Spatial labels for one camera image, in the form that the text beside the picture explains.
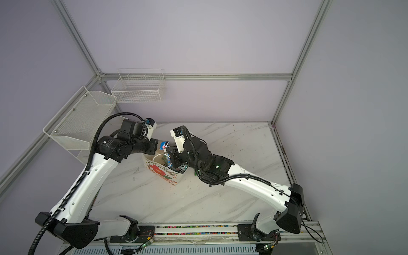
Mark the blue m&m's packet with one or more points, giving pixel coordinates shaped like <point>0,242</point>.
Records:
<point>164,145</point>

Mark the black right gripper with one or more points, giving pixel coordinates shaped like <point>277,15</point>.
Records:
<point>173,156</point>

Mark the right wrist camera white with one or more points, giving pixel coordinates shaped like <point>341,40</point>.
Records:
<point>180,137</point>

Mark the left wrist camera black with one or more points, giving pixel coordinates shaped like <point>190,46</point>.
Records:
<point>132,130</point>

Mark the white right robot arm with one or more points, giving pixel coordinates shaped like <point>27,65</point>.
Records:
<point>214,170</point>

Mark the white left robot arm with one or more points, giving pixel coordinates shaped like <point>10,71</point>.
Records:
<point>69,219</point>

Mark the white mesh wall basket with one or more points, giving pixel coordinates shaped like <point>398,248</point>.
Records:
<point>75,125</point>

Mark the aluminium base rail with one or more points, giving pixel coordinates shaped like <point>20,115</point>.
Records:
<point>209,239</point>

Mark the white floral paper bag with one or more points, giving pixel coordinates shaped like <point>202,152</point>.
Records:
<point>155,164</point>

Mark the teal Fox's large candy bag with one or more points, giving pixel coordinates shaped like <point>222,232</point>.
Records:
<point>167,163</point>

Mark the aluminium cage frame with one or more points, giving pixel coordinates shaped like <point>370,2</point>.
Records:
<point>14,172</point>

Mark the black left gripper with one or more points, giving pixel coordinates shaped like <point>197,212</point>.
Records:
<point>153,144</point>

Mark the white wire wall basket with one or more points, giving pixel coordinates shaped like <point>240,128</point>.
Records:
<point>140,86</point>

